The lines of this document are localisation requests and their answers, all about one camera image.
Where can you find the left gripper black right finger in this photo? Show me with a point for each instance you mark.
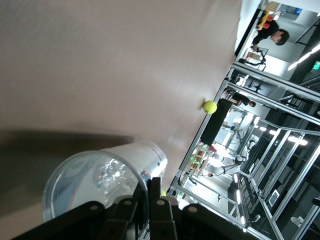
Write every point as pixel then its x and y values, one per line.
pixel 162 220

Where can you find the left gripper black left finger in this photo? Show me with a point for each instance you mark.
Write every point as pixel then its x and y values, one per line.
pixel 125 220

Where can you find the white blue tennis ball can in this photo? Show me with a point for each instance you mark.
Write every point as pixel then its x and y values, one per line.
pixel 87 175

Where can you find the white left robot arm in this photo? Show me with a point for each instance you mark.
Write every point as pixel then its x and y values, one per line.
pixel 220 171

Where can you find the yellow tennis ball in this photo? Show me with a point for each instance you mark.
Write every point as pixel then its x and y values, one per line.
pixel 163 193
pixel 210 107

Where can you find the black flat monitor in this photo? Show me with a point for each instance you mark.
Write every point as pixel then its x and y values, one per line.
pixel 215 122

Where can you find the small white-framed screen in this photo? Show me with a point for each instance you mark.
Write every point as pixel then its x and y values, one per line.
pixel 274 198

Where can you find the person in black t-shirt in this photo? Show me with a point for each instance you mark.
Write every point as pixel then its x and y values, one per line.
pixel 240 97

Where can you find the brown table mat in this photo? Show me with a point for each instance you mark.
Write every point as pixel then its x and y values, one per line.
pixel 100 62

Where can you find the person in black sweater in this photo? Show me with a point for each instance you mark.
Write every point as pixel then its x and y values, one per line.
pixel 267 32

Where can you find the green exit sign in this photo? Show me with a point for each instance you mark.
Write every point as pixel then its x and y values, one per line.
pixel 316 65

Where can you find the yellow and red container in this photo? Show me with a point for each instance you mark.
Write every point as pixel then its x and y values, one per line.
pixel 263 22

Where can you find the aluminium profile frame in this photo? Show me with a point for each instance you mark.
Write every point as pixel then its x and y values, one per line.
pixel 275 102

